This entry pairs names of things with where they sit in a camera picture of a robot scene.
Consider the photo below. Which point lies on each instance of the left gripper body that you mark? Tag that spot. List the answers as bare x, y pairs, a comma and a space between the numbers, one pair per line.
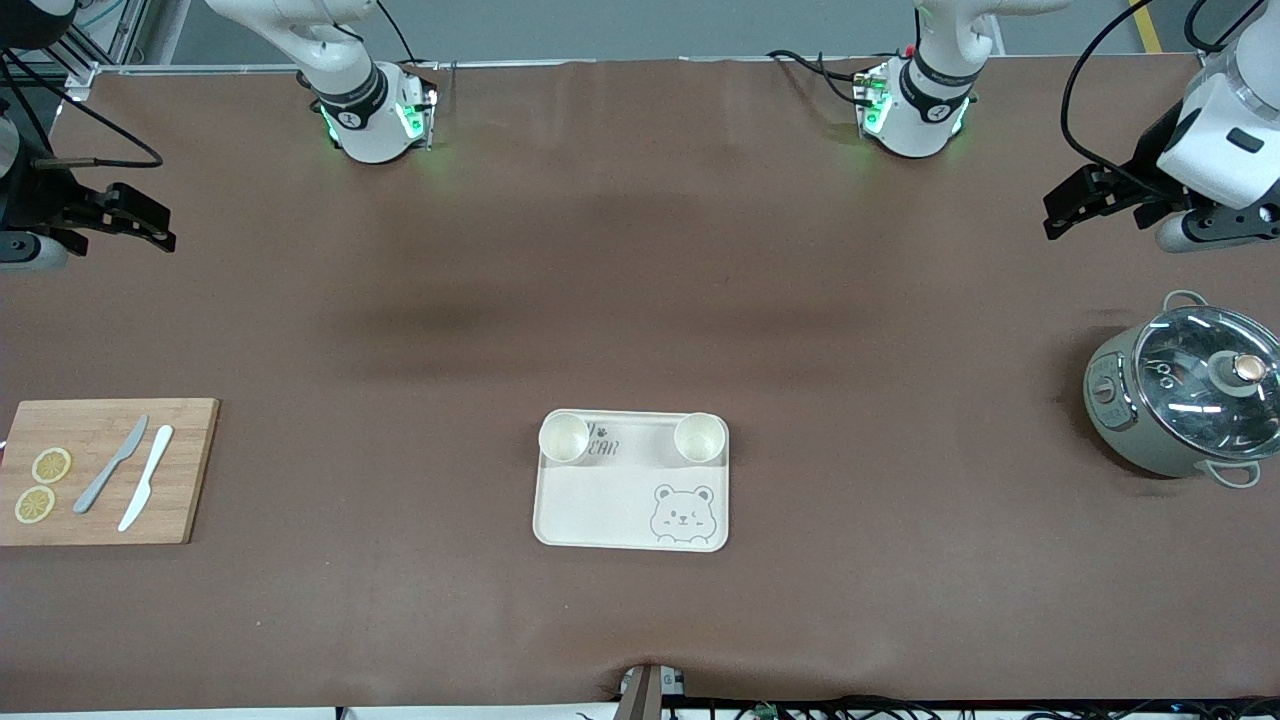
1148, 172

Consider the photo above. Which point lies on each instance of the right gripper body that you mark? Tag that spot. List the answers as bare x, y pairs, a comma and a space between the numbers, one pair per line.
32, 203

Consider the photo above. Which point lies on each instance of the white IKEA cup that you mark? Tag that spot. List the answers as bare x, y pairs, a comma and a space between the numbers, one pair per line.
700, 438
565, 438

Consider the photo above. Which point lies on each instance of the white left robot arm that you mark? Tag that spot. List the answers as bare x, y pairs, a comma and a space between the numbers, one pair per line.
935, 110

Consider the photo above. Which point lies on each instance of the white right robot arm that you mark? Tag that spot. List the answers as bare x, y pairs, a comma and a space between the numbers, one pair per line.
350, 110

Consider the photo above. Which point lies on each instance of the cream tray with bear print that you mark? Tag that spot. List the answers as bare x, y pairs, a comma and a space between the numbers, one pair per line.
610, 500

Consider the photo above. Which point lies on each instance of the glass pot lid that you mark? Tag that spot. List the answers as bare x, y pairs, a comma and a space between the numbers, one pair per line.
1190, 390

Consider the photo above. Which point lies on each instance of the wooden cutting board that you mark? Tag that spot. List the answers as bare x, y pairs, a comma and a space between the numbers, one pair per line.
60, 425

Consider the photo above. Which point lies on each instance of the grey-green cooking pot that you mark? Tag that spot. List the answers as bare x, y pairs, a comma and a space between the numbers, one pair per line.
1110, 420

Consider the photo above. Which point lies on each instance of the white plastic knife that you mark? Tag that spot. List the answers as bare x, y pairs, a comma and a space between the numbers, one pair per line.
146, 480

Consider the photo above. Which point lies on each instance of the yellow lemon slice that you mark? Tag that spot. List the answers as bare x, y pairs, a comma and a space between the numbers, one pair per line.
51, 466
35, 505

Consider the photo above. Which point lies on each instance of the grey plastic knife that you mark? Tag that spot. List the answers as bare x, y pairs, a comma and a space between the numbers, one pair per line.
93, 490

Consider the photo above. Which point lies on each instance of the brown table cover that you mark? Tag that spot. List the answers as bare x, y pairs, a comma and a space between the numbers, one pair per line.
640, 250

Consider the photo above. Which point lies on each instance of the aluminium profile frame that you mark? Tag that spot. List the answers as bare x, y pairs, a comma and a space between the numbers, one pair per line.
80, 82

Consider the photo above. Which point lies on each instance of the silver table edge rail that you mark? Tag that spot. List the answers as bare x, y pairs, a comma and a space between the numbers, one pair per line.
600, 62

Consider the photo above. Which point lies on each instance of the brown metal bracket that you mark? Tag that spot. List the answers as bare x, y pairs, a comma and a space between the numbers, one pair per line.
640, 695

